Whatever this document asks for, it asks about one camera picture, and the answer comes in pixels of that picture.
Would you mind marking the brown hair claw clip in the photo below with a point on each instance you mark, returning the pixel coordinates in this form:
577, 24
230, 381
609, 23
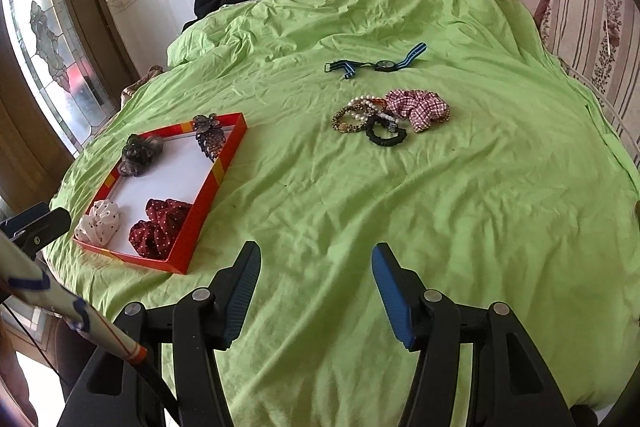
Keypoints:
210, 139

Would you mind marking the striped floral sofa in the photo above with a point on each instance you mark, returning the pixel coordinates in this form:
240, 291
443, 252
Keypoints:
595, 22

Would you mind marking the dark red dotted scrunchie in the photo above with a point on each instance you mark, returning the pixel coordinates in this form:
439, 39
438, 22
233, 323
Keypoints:
160, 222

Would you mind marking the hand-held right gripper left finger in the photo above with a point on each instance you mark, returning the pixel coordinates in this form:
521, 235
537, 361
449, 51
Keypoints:
245, 292

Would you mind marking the red plaid scrunchie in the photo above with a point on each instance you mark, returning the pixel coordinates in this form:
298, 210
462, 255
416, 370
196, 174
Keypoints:
420, 107

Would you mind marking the stained glass window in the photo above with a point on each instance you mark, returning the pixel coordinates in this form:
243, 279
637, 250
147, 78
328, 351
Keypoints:
50, 37

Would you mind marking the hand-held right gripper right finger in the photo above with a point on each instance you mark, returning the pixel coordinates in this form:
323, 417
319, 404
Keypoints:
392, 302

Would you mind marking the red shallow cardboard box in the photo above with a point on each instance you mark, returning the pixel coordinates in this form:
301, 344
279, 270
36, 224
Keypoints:
160, 177

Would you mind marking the white dotted scrunchie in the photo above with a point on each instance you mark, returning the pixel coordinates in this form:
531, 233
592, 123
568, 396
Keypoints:
100, 219

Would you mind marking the grey sheer scrunchie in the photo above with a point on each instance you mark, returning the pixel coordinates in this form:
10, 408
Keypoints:
137, 157

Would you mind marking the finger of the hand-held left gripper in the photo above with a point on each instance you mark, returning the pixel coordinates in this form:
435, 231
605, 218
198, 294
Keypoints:
47, 224

